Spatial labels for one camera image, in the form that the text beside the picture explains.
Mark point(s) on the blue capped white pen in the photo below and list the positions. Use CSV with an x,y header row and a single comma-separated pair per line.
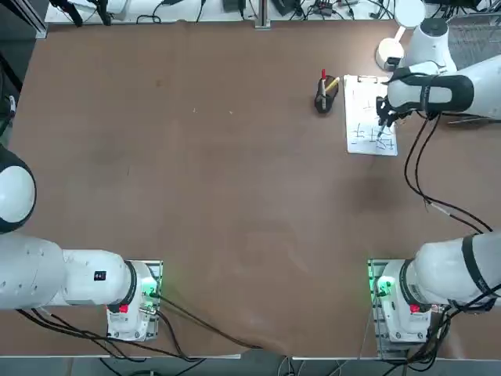
x,y
380,132

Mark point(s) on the silver mesh letter tray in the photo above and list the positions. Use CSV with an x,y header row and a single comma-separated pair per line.
x,y
473,43

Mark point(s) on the large black power brick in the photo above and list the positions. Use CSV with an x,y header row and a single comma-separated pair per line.
x,y
234,4
285,6

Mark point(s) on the yellow pen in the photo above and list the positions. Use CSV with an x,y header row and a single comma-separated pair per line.
x,y
333,84

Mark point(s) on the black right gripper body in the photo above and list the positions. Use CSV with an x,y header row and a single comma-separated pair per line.
x,y
383,107

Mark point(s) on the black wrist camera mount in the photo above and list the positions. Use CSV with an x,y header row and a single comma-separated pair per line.
x,y
392,63

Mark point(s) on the white A4 paper sheet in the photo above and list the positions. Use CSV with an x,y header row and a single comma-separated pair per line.
x,y
358,113

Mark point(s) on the aluminium profile post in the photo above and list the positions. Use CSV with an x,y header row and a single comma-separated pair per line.
x,y
33,19
263,15

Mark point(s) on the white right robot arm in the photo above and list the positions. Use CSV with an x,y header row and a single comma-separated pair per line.
x,y
403,94

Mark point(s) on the white clipboard with metal clip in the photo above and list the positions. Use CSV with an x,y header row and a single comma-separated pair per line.
x,y
368,79

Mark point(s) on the white round desk lamp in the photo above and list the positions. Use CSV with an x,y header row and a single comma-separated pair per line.
x,y
389,49

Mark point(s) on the orange black electronic device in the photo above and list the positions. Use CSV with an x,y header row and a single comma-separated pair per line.
x,y
323,8

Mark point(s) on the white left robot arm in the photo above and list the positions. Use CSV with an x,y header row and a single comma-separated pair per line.
x,y
39,270

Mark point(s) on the black mesh pen holder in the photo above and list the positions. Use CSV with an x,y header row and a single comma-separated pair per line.
x,y
323,109

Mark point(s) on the red capped marker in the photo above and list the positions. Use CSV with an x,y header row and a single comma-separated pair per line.
x,y
323,72

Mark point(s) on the black tripod leg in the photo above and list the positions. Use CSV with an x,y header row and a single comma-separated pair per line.
x,y
72,13
103,13

